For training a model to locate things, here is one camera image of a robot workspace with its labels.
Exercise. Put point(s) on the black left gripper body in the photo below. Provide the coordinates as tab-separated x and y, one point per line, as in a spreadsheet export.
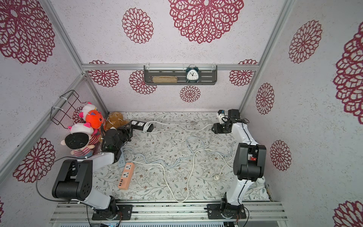
125	135

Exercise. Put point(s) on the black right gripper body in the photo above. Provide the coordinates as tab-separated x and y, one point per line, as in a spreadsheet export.
218	127

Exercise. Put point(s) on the light blue power strip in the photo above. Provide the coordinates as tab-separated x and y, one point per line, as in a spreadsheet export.
121	161

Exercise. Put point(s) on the striped black white object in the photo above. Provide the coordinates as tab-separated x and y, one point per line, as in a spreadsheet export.
142	126

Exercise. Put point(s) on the orange power strip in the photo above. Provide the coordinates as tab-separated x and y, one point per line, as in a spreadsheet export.
126	176

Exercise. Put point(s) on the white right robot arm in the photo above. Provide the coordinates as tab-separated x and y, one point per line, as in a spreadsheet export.
250	156

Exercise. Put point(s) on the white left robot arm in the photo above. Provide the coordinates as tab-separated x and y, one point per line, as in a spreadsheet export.
74	180

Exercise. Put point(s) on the brown teddy bear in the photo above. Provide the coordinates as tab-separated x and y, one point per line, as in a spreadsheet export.
116	120

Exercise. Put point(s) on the orange plush toy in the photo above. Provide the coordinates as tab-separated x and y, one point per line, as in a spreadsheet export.
95	119

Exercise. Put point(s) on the black faced striped plush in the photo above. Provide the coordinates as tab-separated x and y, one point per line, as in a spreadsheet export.
81	140

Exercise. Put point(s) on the white pink plush toy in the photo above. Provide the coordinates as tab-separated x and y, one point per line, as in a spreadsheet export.
86	109

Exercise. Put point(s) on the teal alarm clock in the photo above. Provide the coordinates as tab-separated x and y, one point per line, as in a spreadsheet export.
192	75

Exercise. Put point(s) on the white alarm clock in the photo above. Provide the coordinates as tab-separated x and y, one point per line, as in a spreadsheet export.
259	183

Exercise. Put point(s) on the tan pouch on shelf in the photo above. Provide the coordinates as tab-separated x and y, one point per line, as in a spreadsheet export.
165	79

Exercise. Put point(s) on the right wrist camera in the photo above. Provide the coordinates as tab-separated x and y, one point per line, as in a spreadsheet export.
222	116

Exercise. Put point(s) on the grey wall shelf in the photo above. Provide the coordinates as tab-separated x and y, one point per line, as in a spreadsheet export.
208	74

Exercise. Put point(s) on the black wire basket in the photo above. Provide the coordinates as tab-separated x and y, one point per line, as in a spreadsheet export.
67	113

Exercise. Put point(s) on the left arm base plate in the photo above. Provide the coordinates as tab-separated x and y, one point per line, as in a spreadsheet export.
115	212

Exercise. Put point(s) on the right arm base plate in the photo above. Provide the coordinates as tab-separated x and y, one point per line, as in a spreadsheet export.
226	211

